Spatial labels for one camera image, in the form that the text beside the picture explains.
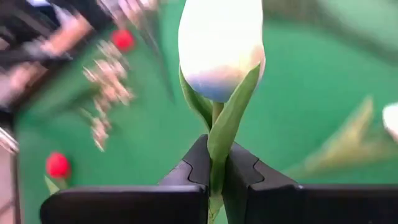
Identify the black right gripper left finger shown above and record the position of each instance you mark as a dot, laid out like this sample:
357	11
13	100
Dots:
124	205

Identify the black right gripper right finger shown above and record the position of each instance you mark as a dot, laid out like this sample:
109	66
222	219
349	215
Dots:
311	205

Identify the red tulip with green stem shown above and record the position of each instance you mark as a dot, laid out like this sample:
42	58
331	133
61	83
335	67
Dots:
57	165
122	40

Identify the white tulip with green stem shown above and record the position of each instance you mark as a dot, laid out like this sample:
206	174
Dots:
391	121
217	46

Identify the white blossom spray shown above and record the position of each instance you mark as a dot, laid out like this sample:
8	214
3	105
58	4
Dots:
105	81

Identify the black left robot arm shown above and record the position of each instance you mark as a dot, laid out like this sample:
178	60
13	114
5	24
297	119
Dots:
93	15

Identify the green table mat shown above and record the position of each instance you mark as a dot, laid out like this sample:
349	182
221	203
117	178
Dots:
311	93

